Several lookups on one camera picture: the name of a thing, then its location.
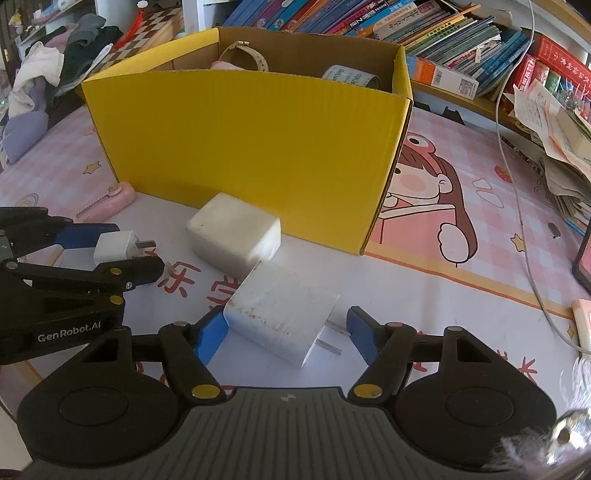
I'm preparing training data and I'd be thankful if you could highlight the pile of clothes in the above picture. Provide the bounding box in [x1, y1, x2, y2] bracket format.
[0, 13, 123, 169]

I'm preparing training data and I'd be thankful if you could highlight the row of colourful books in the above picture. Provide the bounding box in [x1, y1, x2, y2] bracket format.
[222, 0, 532, 97]

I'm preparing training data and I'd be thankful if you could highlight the pink utility knife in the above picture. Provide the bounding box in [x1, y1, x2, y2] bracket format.
[76, 181, 136, 222]

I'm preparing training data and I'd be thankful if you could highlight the white charger with prongs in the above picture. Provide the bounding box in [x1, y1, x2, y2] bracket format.
[223, 261, 352, 367]

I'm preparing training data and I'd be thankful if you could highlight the long white cable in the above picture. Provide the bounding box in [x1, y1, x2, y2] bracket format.
[494, 0, 591, 354]

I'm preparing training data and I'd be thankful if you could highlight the orange and white box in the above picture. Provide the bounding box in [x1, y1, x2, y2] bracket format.
[406, 54, 478, 100]

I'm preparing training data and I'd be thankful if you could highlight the stack of papers and books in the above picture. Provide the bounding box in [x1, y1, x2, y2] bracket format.
[505, 78, 591, 236]

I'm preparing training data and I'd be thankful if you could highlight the white bookshelf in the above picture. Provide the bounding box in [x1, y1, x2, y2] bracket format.
[0, 0, 591, 139]

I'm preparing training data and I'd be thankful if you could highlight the small white charger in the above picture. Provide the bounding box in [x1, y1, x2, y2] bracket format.
[93, 231, 157, 265]

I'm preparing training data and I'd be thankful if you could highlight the black smartphone on stand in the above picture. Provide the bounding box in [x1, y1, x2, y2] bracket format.
[573, 226, 591, 294]

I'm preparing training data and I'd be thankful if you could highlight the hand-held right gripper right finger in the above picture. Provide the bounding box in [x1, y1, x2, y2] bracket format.
[346, 305, 506, 401]

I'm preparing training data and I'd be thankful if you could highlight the white printed booklet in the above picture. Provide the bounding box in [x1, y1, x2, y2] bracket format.
[571, 299, 591, 352]

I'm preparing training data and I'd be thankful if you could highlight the wooden chessboard box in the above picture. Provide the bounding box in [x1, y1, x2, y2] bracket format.
[95, 7, 184, 75]

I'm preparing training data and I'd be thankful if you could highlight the beige watch band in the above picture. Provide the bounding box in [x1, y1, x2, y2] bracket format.
[217, 41, 269, 72]

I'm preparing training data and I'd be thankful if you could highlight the large white power adapter block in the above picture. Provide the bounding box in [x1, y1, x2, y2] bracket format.
[185, 192, 281, 280]

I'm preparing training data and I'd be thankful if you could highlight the yellow cardboard box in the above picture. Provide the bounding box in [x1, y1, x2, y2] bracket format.
[81, 27, 414, 257]

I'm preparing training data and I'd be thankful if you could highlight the pink printed tablecloth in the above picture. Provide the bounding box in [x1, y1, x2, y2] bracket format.
[0, 99, 591, 416]

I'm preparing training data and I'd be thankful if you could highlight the red tassel ornament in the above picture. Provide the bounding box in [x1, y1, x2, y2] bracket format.
[113, 0, 151, 49]

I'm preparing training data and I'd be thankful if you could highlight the red box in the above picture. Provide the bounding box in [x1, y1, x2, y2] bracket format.
[512, 34, 591, 100]

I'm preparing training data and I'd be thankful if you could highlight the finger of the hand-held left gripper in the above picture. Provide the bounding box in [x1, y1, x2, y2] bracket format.
[0, 256, 166, 301]
[0, 207, 122, 254]

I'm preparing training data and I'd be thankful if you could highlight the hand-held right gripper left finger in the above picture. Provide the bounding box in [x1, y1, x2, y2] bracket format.
[69, 307, 229, 402]

